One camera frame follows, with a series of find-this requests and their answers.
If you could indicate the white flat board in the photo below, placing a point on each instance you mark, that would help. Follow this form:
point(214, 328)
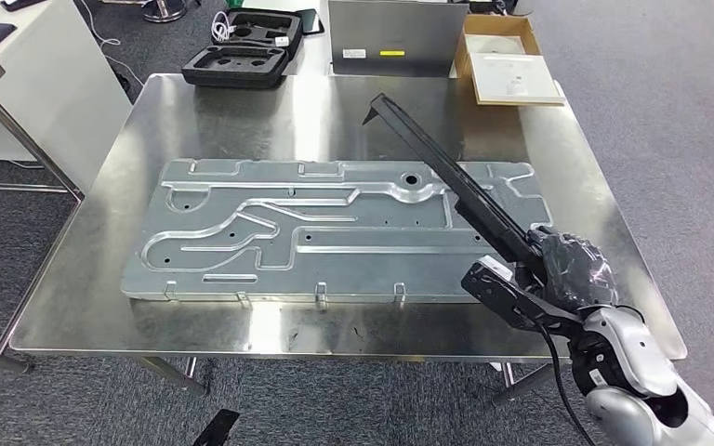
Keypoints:
point(514, 77)

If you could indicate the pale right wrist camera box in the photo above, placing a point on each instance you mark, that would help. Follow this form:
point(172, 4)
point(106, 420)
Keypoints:
point(495, 266)

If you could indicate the black flat device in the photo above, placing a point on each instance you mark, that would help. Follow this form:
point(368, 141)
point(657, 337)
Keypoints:
point(21, 3)

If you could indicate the white cabinet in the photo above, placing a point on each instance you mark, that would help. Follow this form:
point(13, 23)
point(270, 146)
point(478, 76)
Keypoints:
point(43, 92)

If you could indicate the brown cardboard box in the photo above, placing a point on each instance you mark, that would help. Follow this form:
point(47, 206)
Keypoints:
point(498, 24)

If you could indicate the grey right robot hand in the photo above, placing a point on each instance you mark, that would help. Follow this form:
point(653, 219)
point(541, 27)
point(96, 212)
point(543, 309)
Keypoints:
point(572, 271)

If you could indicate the black foam-lined case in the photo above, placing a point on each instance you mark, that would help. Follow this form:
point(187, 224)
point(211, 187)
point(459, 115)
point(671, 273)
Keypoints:
point(234, 64)

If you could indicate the stainless steel workbench table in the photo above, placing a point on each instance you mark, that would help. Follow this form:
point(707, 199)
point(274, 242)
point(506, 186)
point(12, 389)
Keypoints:
point(240, 123)

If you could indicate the chrome stool base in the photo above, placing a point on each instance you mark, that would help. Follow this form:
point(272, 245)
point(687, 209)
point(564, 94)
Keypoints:
point(163, 11)

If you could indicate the black phone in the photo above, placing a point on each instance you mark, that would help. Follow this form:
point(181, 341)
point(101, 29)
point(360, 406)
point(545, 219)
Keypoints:
point(312, 21)

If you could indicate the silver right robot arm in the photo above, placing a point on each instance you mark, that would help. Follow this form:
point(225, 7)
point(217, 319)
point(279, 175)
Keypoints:
point(634, 369)

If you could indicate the stamped grey metal panel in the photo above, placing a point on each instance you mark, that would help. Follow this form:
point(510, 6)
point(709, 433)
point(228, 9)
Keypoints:
point(345, 246)

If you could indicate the black right wrist camera bracket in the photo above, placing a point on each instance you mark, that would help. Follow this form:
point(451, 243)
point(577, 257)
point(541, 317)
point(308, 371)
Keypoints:
point(511, 301)

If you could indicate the long black plastic part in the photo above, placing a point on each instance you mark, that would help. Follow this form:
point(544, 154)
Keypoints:
point(449, 172)

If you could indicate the grey laptop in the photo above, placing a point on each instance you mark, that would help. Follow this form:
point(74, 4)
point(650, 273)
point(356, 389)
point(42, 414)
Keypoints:
point(394, 31)

